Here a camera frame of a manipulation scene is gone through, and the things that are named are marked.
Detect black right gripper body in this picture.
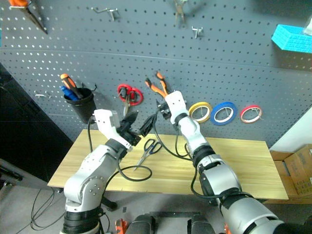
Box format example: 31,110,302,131
158,102,172,120

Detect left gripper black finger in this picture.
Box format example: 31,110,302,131
121,111,139,129
139,114,158,137

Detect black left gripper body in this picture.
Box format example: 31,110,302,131
117,123,143,147

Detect orange black handled pliers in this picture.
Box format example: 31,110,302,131
144,70,172,98

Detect yellow tape roll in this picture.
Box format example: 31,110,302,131
188,101,213,123

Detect dark grey pegboard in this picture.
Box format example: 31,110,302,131
0,0,312,148

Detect blue tape roll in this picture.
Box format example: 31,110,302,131
210,101,238,126

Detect red tape roll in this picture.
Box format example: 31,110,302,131
240,104,264,124

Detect black tool cup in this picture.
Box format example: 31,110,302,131
63,87,98,125

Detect black table leg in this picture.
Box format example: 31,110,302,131
100,194,118,212

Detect orange black screwdriver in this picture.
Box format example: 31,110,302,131
59,73,84,99

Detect short metal peg hook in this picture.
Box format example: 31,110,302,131
191,26,204,39

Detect dark rounded shape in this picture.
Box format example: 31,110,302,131
187,213,216,234
126,213,157,234

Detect bare metal pliers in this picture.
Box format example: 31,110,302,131
173,0,188,26

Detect black metal crossbar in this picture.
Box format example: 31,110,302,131
148,211,201,218

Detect orange black object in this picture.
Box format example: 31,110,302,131
114,218,128,234

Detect long double metal peg hook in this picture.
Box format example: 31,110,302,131
91,7,120,20

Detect cyan plastic basket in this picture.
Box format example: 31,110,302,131
271,23,312,54

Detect brown cardboard box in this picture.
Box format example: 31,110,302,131
269,143,312,204

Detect white item in basket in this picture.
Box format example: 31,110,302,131
303,17,312,37

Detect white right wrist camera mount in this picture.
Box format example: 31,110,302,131
164,90,189,125

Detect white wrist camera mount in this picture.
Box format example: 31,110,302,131
93,109,134,152
164,90,189,125

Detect black blue handled scissors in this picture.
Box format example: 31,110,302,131
133,138,163,172

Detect red handled scissors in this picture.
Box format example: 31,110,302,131
117,84,144,118

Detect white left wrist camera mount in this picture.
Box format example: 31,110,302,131
93,109,134,152

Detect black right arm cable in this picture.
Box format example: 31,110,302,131
153,114,221,203

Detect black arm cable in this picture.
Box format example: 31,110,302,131
153,114,221,203
87,116,153,182

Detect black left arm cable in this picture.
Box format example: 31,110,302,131
87,116,153,182

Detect blue handled screwdriver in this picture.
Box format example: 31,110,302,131
60,85,79,101

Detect black floor cable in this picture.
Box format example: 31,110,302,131
29,187,67,232

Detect orange handled long nose pliers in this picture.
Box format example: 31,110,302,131
8,0,49,35

